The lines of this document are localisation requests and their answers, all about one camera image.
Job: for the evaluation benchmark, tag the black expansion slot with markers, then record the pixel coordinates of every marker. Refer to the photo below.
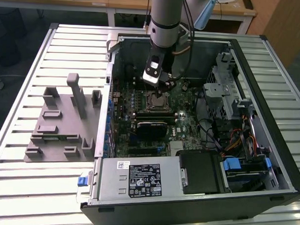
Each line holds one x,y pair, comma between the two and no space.
143,151

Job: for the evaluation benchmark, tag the dark office chair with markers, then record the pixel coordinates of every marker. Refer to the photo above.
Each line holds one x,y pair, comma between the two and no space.
9,33

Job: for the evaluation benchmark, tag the black graphics card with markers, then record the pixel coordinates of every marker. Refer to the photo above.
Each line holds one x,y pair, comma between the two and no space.
152,129

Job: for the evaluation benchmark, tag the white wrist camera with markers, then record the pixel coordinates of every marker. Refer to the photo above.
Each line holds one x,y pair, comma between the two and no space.
151,79

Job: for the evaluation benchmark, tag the black PC case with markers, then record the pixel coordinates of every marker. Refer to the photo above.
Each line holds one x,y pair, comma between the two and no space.
185,217

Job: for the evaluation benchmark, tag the metal drive cage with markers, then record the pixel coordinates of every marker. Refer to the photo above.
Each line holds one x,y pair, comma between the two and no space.
216,92

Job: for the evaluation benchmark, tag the black RAM slot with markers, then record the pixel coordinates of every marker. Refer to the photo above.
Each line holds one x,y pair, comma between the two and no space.
139,77
138,85
154,122
155,113
154,119
154,116
138,81

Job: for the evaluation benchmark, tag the green RAM stick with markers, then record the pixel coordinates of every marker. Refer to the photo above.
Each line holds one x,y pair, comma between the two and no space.
54,138

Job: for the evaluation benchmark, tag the blue case latch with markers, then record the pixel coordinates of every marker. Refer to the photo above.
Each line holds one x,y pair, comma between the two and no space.
81,181

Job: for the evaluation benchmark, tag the silver chipset heatsink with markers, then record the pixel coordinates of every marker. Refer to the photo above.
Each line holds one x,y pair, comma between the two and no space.
176,146

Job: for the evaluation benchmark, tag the black plastic shroud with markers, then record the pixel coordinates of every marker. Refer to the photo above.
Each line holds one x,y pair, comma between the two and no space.
199,171

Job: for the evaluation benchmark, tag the wooden cabinet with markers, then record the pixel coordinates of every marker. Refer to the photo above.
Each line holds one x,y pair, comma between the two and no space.
286,23

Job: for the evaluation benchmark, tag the small black device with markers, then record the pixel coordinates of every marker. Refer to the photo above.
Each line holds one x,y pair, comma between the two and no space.
248,3

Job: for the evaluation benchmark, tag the blue disk carrier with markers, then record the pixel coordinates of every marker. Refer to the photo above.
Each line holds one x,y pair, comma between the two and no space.
230,164

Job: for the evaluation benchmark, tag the green motherboard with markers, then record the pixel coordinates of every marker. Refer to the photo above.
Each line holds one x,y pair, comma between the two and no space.
191,141

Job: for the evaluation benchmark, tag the grey parts rack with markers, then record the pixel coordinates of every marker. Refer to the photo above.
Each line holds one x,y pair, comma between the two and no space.
65,129

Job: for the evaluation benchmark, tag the silver power supply unit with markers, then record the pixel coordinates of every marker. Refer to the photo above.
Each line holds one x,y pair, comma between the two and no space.
108,180

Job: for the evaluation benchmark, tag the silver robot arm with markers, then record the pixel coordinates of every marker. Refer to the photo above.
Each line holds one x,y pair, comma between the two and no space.
165,19

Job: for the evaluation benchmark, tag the CPU socket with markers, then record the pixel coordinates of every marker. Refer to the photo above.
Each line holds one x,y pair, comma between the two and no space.
156,109

